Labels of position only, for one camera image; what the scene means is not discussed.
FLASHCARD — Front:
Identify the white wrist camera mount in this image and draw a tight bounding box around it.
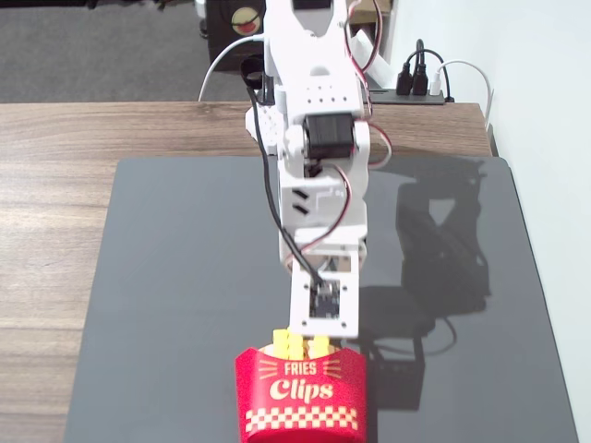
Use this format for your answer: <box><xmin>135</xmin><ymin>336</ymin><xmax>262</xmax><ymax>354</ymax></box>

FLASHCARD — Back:
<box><xmin>287</xmin><ymin>251</ymin><xmax>360</xmax><ymax>341</ymax></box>

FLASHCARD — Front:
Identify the black speaker box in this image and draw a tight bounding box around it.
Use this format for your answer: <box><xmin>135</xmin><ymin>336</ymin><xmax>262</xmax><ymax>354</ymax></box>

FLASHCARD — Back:
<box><xmin>204</xmin><ymin>0</ymin><xmax>270</xmax><ymax>73</ymax></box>

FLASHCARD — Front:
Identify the yellow fry clip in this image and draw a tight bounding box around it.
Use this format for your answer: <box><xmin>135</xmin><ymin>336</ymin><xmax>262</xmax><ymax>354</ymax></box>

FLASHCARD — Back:
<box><xmin>307</xmin><ymin>336</ymin><xmax>331</xmax><ymax>359</ymax></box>
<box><xmin>271</xmin><ymin>328</ymin><xmax>290</xmax><ymax>359</ymax></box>
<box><xmin>286</xmin><ymin>331</ymin><xmax>305</xmax><ymax>361</ymax></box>

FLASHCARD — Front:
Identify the black usb plug cable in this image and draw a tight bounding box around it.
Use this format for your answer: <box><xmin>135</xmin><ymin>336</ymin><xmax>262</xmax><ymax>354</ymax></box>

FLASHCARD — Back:
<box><xmin>411</xmin><ymin>49</ymin><xmax>448</xmax><ymax>97</ymax></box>
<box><xmin>394</xmin><ymin>38</ymin><xmax>428</xmax><ymax>97</ymax></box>

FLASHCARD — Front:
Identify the dark grey desk mat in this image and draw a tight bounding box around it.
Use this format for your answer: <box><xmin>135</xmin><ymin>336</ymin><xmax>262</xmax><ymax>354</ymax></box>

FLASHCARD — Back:
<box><xmin>63</xmin><ymin>155</ymin><xmax>581</xmax><ymax>443</ymax></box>

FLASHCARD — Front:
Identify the red fries clips box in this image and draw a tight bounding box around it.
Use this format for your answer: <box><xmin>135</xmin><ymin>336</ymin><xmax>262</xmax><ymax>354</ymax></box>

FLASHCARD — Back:
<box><xmin>234</xmin><ymin>345</ymin><xmax>368</xmax><ymax>443</ymax></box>

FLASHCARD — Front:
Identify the black camera cable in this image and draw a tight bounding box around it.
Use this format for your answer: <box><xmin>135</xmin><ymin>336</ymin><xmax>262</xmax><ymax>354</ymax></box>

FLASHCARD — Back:
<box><xmin>246</xmin><ymin>82</ymin><xmax>327</xmax><ymax>290</ymax></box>

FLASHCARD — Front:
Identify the grey usb hub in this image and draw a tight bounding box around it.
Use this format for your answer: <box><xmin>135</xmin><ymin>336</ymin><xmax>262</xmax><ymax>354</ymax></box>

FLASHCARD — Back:
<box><xmin>368</xmin><ymin>88</ymin><xmax>447</xmax><ymax>106</ymax></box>

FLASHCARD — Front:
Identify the thin white cable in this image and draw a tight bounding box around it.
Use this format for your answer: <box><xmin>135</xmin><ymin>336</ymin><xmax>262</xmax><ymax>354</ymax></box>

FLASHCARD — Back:
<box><xmin>198</xmin><ymin>35</ymin><xmax>267</xmax><ymax>103</ymax></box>

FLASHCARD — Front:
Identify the red white servo wire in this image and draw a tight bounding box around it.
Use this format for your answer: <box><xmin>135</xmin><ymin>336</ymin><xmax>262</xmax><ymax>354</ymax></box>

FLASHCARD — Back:
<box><xmin>302</xmin><ymin>0</ymin><xmax>394</xmax><ymax>253</ymax></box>

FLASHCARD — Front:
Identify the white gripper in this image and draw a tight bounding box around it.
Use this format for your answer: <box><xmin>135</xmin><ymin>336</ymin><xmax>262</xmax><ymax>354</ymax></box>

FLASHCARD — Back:
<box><xmin>276</xmin><ymin>156</ymin><xmax>371</xmax><ymax>273</ymax></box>

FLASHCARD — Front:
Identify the white usb plug cable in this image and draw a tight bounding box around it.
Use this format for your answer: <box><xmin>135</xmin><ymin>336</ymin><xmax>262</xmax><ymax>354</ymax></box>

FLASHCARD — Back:
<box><xmin>430</xmin><ymin>59</ymin><xmax>494</xmax><ymax>133</ymax></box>

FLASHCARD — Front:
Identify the black velcro cable strap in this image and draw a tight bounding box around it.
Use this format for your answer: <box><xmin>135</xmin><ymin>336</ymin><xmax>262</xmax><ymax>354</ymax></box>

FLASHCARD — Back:
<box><xmin>239</xmin><ymin>56</ymin><xmax>265</xmax><ymax>90</ymax></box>

